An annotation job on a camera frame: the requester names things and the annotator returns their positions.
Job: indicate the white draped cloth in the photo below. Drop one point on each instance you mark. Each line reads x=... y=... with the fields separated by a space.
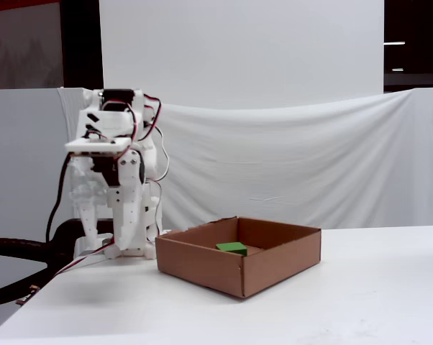
x=274 y=161

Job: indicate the grey panel with red frame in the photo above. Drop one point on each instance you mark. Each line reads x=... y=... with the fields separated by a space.
x=26 y=46

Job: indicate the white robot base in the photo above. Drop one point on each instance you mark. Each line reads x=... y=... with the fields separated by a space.
x=130 y=252

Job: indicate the green cube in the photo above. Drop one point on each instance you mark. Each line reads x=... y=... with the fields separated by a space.
x=231 y=247

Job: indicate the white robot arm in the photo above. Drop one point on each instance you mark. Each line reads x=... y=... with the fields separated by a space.
x=150 y=151

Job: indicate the brown cardboard box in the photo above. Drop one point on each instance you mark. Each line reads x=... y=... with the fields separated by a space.
x=202 y=262

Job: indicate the grey partition panel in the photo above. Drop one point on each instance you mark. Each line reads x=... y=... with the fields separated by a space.
x=22 y=143

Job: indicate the fluorescent ceiling light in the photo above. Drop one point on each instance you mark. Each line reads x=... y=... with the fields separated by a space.
x=398 y=69
x=394 y=43

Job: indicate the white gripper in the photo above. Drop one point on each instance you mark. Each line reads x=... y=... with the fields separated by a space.
x=113 y=180

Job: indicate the white backdrop panel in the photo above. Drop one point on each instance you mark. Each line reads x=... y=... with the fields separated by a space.
x=238 y=46

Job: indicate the white camera mount with board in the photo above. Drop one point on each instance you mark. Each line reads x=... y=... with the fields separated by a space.
x=98 y=144

